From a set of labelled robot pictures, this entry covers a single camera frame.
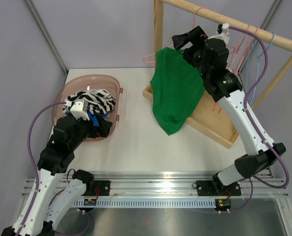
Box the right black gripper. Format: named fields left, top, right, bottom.
left=172, top=27, right=211, bottom=81

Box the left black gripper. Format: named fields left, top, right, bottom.
left=69, top=113, right=112, bottom=150

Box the blue tank top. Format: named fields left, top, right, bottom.
left=87, top=111, right=107, bottom=128

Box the striped black white tank top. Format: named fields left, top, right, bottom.
left=63, top=89, right=116, bottom=115

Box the green tank top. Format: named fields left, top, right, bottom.
left=150, top=47, right=205, bottom=135

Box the pink wire hanger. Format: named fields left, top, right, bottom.
left=228, top=26, right=260, bottom=74
left=213, top=23, right=254, bottom=111
left=142, top=7, right=208, bottom=64

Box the blue wire hanger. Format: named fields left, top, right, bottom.
left=245, top=32, right=276, bottom=107

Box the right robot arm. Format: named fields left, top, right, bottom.
left=172, top=24, right=286, bottom=195

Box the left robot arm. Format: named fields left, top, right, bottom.
left=2, top=116, right=112, bottom=236

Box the pink plastic basket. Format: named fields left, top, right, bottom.
left=52, top=74, right=123, bottom=142

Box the wooden clothes rack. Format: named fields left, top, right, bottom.
left=142, top=0, right=292, bottom=150

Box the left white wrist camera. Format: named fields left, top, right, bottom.
left=63, top=99, right=90, bottom=120

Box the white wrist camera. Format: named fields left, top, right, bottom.
left=63, top=99, right=90, bottom=120
left=208, top=23, right=230, bottom=45

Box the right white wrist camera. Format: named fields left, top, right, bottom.
left=208, top=23, right=230, bottom=45

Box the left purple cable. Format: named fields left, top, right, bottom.
left=12, top=102, right=92, bottom=236

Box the purple cable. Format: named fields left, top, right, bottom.
left=12, top=102, right=92, bottom=236
left=190, top=26, right=290, bottom=214

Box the aluminium mounting rail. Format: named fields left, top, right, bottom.
left=21, top=170, right=289, bottom=198

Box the white slotted cable duct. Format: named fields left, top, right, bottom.
left=72, top=199, right=216, bottom=208

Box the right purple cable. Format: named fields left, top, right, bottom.
left=190, top=26, right=290, bottom=214

